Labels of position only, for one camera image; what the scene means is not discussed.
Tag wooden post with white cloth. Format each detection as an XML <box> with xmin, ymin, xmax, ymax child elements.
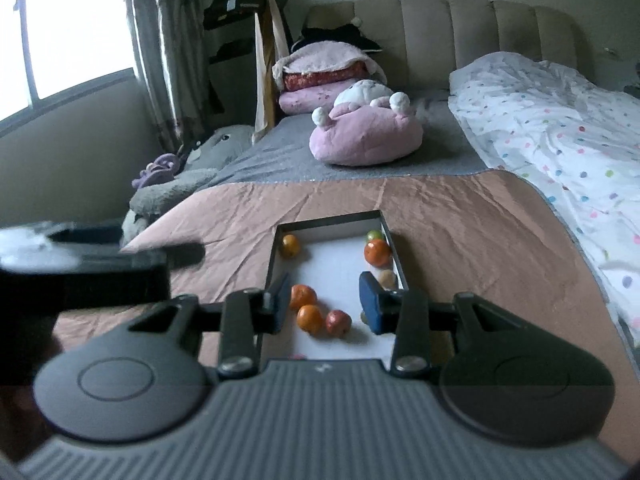
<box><xmin>252</xmin><ymin>0</ymin><xmax>293</xmax><ymax>143</ymax></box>

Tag black exercise machine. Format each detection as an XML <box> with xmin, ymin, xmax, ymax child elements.
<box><xmin>202</xmin><ymin>0</ymin><xmax>266</xmax><ymax>113</ymax></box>

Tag pink plush toy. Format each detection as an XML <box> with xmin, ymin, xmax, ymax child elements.
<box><xmin>309</xmin><ymin>79</ymin><xmax>425</xmax><ymax>167</ymax></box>

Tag black cloth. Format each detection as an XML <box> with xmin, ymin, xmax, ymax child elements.
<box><xmin>290</xmin><ymin>17</ymin><xmax>383</xmax><ymax>53</ymax></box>

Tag white polka dot duvet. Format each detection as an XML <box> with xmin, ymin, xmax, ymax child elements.
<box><xmin>447</xmin><ymin>51</ymin><xmax>640</xmax><ymax>346</ymax></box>

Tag large orange with stem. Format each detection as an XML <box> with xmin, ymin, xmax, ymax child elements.
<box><xmin>363</xmin><ymin>239</ymin><xmax>392</xmax><ymax>267</ymax></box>

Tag purple toy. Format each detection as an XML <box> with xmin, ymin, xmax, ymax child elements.
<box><xmin>131</xmin><ymin>154</ymin><xmax>180</xmax><ymax>188</ymax></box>

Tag red apple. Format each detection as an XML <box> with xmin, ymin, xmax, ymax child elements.
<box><xmin>325</xmin><ymin>310</ymin><xmax>352</xmax><ymax>338</ymax></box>

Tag red patterned pillow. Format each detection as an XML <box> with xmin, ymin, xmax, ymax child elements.
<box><xmin>282</xmin><ymin>62</ymin><xmax>368</xmax><ymax>92</ymax></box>

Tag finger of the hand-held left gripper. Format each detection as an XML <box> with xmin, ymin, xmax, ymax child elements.
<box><xmin>167</xmin><ymin>242</ymin><xmax>206</xmax><ymax>268</ymax></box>

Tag light pink fluffy towel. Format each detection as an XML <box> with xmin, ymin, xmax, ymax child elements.
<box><xmin>274</xmin><ymin>42</ymin><xmax>386</xmax><ymax>83</ymax></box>

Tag pink bedspread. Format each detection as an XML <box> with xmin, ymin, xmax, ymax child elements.
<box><xmin>50</xmin><ymin>170</ymin><xmax>626</xmax><ymax>376</ymax></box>

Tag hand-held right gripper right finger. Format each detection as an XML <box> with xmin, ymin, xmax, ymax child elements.
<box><xmin>358</xmin><ymin>270</ymin><xmax>536</xmax><ymax>378</ymax></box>

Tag beige padded headboard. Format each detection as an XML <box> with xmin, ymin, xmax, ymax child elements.
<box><xmin>305</xmin><ymin>0</ymin><xmax>588</xmax><ymax>91</ymax></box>

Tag black box with white inside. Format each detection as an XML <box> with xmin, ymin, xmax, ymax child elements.
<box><xmin>256</xmin><ymin>211</ymin><xmax>453</xmax><ymax>363</ymax></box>

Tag window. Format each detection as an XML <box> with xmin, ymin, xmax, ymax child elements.
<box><xmin>0</xmin><ymin>0</ymin><xmax>138</xmax><ymax>126</ymax></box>

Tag pink pillow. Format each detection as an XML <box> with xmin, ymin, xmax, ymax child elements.
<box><xmin>278</xmin><ymin>82</ymin><xmax>351</xmax><ymax>114</ymax></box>

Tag grey plush toy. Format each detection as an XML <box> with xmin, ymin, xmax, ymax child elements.
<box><xmin>120</xmin><ymin>125</ymin><xmax>256</xmax><ymax>248</ymax></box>

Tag patterned curtain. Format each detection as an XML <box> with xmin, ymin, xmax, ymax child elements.
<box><xmin>125</xmin><ymin>0</ymin><xmax>211</xmax><ymax>153</ymax></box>

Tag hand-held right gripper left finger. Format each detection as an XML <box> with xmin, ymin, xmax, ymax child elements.
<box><xmin>117</xmin><ymin>272</ymin><xmax>292</xmax><ymax>377</ymax></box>

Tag grey blanket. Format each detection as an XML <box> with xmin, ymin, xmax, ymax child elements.
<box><xmin>205</xmin><ymin>87</ymin><xmax>496</xmax><ymax>191</ymax></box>

